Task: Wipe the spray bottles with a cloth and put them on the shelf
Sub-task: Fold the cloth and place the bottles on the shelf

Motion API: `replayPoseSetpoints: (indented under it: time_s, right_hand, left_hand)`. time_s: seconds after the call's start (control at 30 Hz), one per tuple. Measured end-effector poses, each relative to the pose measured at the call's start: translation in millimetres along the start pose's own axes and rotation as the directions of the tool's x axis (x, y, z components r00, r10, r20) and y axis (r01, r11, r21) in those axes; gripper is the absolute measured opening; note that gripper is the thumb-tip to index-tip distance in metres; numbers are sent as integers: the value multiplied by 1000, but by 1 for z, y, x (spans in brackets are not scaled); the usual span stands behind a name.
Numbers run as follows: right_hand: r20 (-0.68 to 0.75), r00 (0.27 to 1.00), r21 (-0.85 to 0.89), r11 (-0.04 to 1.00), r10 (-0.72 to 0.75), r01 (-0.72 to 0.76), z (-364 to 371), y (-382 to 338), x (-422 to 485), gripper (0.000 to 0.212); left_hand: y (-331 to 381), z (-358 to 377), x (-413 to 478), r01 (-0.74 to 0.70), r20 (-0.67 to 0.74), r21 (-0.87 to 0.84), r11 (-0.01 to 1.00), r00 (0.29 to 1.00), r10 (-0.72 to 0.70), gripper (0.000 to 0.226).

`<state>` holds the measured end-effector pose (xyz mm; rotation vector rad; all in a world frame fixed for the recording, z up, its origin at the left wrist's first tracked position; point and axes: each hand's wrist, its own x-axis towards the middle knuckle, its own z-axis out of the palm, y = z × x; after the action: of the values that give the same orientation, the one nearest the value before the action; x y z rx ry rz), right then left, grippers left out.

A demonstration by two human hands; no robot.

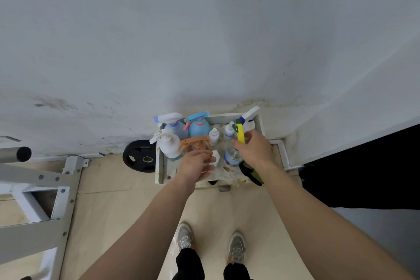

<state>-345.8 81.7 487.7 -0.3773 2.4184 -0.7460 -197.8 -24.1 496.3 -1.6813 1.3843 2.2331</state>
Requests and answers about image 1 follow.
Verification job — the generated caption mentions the white shelf yellow poles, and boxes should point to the white shelf yellow poles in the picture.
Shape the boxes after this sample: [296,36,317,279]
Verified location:
[154,112,267,190]

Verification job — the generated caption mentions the black weight plate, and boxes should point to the black weight plate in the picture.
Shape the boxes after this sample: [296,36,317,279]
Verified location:
[122,140,158,173]

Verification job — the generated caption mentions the clear bottle yellow green sprayer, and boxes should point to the clear bottle yellow green sprayer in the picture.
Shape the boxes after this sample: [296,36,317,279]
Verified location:
[224,118,246,168]

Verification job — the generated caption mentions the white spray bottle teal label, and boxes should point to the white spray bottle teal label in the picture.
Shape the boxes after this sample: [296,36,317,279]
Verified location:
[149,129,184,162]

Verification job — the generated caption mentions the person's left grey shoe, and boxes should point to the person's left grey shoe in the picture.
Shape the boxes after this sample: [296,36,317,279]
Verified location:
[177,222,195,251]

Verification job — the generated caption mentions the green microfibre cloth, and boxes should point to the green microfibre cloth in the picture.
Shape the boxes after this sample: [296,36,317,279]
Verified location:
[238,161,264,187]

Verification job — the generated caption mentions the person's right forearm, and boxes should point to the person's right forearm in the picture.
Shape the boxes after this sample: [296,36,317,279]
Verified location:
[262,164,416,280]

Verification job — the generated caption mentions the white metal rack frame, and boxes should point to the white metal rack frame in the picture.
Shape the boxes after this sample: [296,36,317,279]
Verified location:
[0,155,90,280]

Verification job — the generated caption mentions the blue spray bottle pink trigger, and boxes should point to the blue spray bottle pink trigger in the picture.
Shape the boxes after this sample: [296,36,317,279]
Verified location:
[182,111,212,139]

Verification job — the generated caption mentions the person's right grey shoe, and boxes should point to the person's right grey shoe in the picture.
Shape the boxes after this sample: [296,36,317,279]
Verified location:
[227,231,247,266]

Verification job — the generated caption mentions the black shorts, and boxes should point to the black shorts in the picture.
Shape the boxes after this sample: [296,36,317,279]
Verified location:
[171,248,254,280]

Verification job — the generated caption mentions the person's right hand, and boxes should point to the person's right hand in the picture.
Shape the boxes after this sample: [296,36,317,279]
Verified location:
[231,129,277,176]

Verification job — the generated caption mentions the orange spray bottle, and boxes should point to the orange spray bottle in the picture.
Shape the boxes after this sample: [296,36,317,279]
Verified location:
[179,135,211,154]

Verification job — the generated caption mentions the person's left forearm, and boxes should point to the person's left forearm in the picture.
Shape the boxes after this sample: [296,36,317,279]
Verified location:
[78,178,195,280]

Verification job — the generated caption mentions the grey bar black end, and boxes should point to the grey bar black end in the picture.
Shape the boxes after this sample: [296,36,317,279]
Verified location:
[0,146,33,164]

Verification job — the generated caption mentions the round white bottle blue-tipped sprayer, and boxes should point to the round white bottle blue-tipped sprayer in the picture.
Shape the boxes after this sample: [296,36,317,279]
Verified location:
[238,105,262,133]

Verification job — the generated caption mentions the person's left hand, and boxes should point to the person's left hand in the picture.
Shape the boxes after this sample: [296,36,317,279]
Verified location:
[175,149,217,196]

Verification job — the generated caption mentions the pale blue bottle white sprayer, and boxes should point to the pale blue bottle white sprayer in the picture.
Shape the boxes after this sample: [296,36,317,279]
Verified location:
[154,112,189,141]

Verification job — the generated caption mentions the person's grey shoe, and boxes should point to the person's grey shoe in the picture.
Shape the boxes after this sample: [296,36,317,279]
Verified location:
[177,222,195,251]
[227,231,247,266]

